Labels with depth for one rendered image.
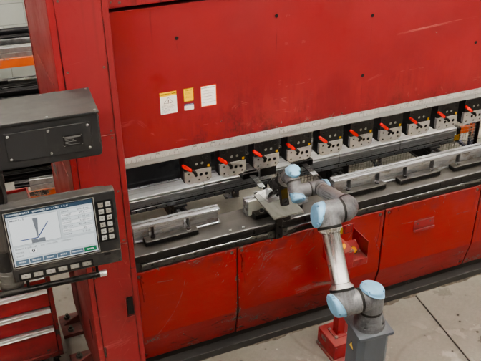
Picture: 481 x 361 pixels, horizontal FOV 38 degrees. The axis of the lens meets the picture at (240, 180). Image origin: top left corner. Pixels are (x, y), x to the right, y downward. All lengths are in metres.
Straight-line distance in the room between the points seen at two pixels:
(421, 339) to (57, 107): 2.77
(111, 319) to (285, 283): 1.09
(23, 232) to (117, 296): 0.93
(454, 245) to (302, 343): 1.23
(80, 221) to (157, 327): 1.29
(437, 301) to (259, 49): 2.23
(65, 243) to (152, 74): 0.93
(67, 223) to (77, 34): 0.78
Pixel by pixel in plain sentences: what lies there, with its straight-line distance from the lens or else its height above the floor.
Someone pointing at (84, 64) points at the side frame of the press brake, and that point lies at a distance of 3.06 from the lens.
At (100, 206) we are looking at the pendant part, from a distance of 2.90.
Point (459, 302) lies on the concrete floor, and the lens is 4.93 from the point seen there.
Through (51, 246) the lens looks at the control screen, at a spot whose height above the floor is 1.39.
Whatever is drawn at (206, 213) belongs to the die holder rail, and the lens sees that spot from 3.85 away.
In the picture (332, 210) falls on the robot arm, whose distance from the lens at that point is 3.22.
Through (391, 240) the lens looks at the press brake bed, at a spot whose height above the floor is 0.52.
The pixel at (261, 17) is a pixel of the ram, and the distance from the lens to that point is 3.50.
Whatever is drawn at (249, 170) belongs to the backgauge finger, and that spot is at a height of 1.03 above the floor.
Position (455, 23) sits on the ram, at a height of 1.83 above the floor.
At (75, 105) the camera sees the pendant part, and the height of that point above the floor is 1.95.
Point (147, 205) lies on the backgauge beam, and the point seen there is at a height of 0.92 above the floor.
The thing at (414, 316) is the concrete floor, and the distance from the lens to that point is 4.74.
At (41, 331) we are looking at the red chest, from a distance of 4.18.
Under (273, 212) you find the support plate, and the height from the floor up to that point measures 1.00.
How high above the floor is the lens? 3.06
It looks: 30 degrees down
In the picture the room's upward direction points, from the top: 1 degrees counter-clockwise
